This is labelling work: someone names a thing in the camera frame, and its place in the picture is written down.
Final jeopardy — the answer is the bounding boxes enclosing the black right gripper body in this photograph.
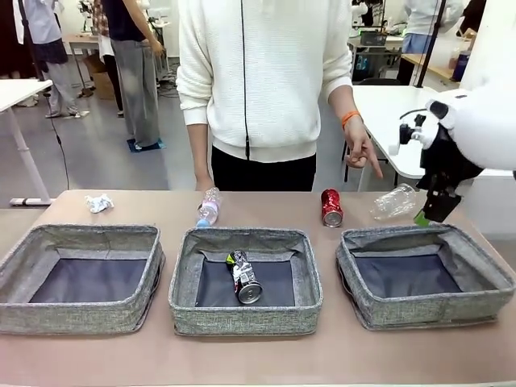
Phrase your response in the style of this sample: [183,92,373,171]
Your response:
[416,124,485,191]

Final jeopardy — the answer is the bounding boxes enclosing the crushed clear plastic bottle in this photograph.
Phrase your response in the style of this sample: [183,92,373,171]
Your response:
[369,183,418,223]

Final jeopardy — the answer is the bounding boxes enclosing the crushed black drink can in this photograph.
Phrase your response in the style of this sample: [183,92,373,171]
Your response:
[225,249,263,306]

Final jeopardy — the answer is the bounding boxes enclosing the plastic bottle with pink label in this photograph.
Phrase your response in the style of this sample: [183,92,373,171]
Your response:
[195,186,224,229]

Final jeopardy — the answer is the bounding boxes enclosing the white paper ball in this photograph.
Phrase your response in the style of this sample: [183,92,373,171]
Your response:
[84,193,115,214]

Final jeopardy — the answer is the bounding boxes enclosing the person's right forearm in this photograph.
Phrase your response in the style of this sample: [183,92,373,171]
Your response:
[185,123,214,185]

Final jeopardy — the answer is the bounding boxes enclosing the person's left forearm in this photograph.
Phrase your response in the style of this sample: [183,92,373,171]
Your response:
[326,82,360,122]

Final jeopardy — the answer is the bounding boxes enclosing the person's left hand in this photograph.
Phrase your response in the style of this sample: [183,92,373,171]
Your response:
[342,117,385,180]

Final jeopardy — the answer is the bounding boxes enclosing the crushed red drink can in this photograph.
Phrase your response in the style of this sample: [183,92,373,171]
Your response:
[320,188,345,229]

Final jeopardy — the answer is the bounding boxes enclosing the grey fabric basket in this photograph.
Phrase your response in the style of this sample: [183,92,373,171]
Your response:
[168,227,324,338]
[0,223,166,336]
[335,223,516,332]

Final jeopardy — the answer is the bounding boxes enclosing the wooden workbench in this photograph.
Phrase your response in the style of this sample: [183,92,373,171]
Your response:
[401,52,461,81]

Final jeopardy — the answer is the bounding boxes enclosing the orange wristband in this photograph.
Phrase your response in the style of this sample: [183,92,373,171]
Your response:
[340,110,361,131]

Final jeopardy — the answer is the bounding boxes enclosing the bystander in light blue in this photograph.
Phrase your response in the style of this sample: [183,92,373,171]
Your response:
[402,0,464,56]

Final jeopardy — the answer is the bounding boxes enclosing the black trousers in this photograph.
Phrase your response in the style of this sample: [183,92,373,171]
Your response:
[211,144,318,193]

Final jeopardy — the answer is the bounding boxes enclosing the person in white sweater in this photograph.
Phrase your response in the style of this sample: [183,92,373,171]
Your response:
[176,0,356,164]

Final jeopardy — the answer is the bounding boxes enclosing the bystander in grey trousers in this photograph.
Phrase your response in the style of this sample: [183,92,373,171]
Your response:
[100,0,164,149]

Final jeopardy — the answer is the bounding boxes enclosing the bystander in plaid shirt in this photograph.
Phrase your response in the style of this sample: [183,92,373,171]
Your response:
[91,0,125,118]

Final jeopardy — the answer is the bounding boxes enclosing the brown cardboard box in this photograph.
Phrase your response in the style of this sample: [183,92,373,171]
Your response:
[84,54,117,101]

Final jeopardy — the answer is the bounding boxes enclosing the white desk with column leg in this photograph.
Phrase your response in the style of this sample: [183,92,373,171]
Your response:
[0,78,56,207]

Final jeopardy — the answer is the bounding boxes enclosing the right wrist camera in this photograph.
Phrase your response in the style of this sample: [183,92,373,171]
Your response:
[398,114,429,146]

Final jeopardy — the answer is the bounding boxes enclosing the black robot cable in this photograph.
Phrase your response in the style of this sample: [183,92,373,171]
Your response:
[398,106,428,122]

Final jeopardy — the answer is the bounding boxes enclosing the black stand with cable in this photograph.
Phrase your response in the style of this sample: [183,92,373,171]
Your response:
[18,0,72,191]

